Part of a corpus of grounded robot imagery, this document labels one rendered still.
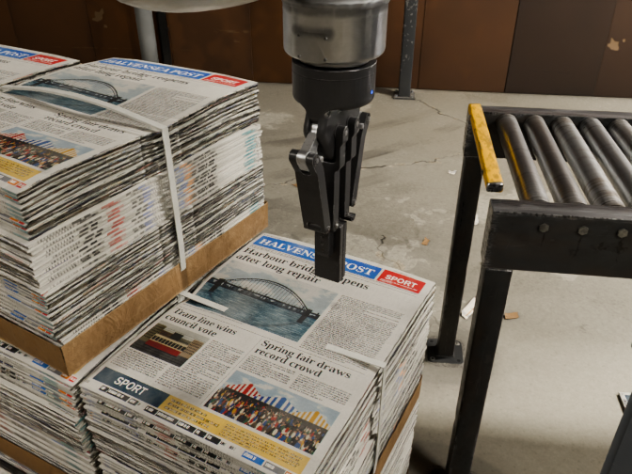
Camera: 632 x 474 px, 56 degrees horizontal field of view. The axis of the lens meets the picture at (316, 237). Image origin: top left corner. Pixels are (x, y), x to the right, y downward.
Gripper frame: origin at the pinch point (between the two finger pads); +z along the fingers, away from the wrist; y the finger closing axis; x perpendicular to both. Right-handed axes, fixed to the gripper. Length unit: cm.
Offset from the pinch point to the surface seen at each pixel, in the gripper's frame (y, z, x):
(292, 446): 14.6, 13.4, 3.5
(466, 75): -352, 86, -73
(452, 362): -93, 96, -2
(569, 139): -88, 17, 15
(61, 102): -1.3, -9.3, -38.3
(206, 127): -8.0, -6.9, -21.3
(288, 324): -1.0, 13.6, -6.0
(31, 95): -1.2, -9.4, -43.5
